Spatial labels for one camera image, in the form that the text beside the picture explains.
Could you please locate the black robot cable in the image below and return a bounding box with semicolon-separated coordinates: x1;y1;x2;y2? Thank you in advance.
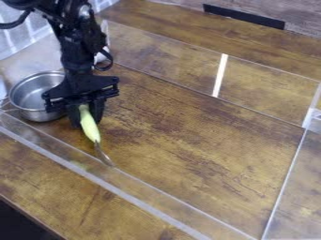
91;46;115;72

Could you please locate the green handled metal spoon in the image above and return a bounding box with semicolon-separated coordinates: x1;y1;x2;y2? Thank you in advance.
79;104;115;167

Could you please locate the clear acrylic front barrier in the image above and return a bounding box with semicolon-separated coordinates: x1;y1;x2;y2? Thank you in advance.
0;112;255;240

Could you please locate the black bar on table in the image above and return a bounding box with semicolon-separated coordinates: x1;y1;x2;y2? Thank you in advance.
203;4;286;30

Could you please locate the small silver metal pot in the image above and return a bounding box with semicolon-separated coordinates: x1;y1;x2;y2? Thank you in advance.
9;71;65;123

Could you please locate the clear acrylic back barrier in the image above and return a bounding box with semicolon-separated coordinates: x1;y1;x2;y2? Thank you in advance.
97;19;321;132

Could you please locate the clear acrylic right barrier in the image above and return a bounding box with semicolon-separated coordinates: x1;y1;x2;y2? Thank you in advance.
262;83;321;240

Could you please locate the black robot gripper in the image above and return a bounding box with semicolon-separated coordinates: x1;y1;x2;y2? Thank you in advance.
41;73;119;128

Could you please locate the white toy mushroom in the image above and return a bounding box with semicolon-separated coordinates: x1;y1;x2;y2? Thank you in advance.
93;46;110;64

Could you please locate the clear acrylic barrier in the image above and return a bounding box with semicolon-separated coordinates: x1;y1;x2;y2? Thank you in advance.
262;83;321;240
97;19;321;132
0;112;255;240

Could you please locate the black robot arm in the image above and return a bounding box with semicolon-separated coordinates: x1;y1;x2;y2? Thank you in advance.
0;0;119;128

